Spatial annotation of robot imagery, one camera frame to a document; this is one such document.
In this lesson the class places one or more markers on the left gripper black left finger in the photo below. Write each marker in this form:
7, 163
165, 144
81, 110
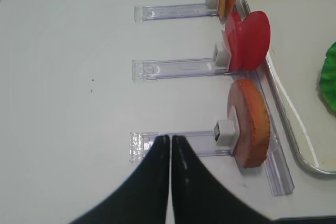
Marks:
143, 197

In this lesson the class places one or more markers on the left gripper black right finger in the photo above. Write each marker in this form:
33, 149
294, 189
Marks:
198, 197

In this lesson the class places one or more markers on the green lettuce leaf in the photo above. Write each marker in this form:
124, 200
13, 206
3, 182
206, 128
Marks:
327, 78

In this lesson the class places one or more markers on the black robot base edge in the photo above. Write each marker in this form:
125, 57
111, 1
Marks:
308, 220

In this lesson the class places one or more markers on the bread slice lower left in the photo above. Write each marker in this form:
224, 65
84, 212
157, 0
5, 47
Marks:
254, 123

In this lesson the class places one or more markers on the left tomato slice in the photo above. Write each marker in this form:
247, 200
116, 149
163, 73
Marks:
233, 36

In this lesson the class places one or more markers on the tomato slice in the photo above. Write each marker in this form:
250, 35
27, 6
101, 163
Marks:
233, 36
256, 34

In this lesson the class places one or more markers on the right tomato slice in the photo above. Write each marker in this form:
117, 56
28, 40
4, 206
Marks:
256, 34

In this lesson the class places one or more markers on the metal baking tray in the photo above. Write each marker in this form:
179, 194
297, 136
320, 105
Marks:
301, 33

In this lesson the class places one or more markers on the clear pusher rail lower left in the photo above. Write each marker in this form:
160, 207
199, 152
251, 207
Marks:
220, 141

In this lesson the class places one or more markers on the clear pusher rail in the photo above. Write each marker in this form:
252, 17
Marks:
220, 141
150, 13
218, 64

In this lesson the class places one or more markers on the clear pusher rail middle left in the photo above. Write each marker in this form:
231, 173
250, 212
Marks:
218, 64

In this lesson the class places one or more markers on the clear pusher rail upper left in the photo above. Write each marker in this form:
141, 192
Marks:
150, 13

